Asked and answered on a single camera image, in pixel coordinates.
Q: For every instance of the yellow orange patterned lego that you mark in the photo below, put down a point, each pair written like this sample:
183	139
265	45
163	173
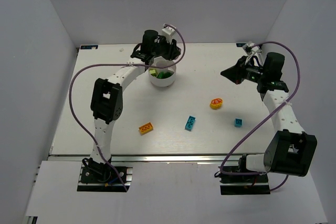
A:
216	103

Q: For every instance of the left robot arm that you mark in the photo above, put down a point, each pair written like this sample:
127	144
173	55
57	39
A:
107	104

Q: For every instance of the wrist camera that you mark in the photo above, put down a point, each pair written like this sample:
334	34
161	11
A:
250	49
168	32

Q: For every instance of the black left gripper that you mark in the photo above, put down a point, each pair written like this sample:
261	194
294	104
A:
171	51

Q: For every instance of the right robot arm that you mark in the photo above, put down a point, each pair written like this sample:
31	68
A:
291	149

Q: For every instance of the dark green curved lego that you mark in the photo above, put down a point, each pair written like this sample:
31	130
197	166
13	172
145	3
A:
161	75

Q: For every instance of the blue label right corner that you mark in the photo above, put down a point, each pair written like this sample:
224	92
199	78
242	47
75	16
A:
240	44

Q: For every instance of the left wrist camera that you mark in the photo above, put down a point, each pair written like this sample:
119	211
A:
168	32

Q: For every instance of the blue label left corner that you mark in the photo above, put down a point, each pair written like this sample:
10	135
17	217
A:
88	47

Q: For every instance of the orange rectangular lego brick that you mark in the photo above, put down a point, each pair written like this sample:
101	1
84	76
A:
148	127

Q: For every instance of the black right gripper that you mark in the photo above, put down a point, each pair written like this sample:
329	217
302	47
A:
241	72

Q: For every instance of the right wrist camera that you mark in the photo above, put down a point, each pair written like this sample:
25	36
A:
250	49

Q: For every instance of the green sloped lego brick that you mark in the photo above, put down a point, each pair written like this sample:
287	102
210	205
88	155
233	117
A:
167	74

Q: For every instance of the aluminium front rail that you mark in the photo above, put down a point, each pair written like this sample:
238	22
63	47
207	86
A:
146	158

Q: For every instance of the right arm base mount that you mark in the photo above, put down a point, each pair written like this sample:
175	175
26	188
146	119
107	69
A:
248	177

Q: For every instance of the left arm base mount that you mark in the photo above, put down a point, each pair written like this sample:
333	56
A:
101	178

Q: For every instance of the small teal lego brick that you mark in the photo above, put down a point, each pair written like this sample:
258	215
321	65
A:
238	122

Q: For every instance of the white round divided container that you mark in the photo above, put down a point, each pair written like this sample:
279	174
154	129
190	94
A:
162	65

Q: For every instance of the long teal lego brick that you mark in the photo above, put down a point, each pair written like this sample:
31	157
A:
190	123

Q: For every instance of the blue label corner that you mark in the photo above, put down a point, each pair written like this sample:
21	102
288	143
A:
88	47
240	44

